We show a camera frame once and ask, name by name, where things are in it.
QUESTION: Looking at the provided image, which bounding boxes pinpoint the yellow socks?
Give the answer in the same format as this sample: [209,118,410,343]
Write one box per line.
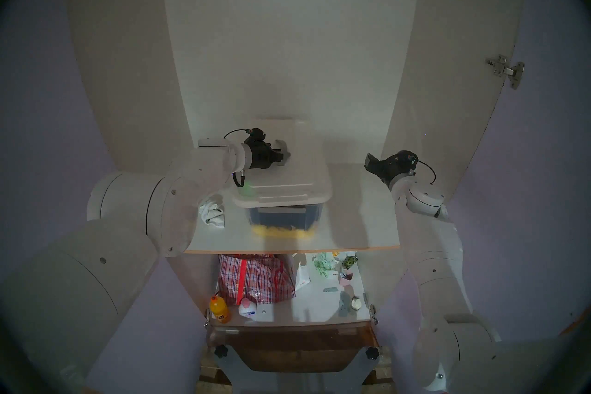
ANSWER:
[252,225,319,240]

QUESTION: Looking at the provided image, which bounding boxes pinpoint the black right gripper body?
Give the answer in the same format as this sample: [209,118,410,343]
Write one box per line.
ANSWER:
[375,151,418,188]

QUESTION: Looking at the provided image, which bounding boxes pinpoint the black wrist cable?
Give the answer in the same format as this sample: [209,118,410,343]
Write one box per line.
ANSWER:
[416,160,437,186]
[224,129,252,188]

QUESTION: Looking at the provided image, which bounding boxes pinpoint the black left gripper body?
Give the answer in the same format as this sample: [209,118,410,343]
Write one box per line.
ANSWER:
[244,141,278,171]

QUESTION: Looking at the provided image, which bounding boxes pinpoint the clear plastic storage bin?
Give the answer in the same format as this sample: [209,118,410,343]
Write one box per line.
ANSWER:
[249,206,321,230]
[232,118,333,240]

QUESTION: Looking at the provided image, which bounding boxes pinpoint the white wardrobe cabinet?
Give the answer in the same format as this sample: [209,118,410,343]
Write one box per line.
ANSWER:
[65,0,527,255]

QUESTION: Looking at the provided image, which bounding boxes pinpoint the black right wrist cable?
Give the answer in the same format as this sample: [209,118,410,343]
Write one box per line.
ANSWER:
[416,160,437,186]

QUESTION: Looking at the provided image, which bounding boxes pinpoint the orange bottle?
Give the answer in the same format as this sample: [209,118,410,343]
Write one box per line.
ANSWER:
[209,295,231,323]

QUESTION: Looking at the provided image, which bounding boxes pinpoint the red plaid bag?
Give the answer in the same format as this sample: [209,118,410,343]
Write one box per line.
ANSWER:
[218,254,296,304]

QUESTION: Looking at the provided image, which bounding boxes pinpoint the white bin lid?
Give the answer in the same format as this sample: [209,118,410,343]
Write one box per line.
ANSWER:
[232,118,333,209]

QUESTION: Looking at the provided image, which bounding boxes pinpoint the metal cabinet door hinge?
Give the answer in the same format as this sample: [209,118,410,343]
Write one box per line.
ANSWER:
[486,55,525,90]

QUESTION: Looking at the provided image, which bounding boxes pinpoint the green white plastic bag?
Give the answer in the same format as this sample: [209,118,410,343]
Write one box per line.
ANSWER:
[313,252,341,279]

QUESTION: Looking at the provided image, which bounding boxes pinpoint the grey robot torso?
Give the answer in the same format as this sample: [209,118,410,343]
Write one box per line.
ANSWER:
[215,347,384,394]

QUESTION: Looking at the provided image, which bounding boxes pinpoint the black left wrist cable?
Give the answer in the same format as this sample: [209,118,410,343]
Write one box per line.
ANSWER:
[224,129,252,188]

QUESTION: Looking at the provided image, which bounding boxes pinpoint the white sock pair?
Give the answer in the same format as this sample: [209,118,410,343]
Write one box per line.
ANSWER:
[199,196,227,229]

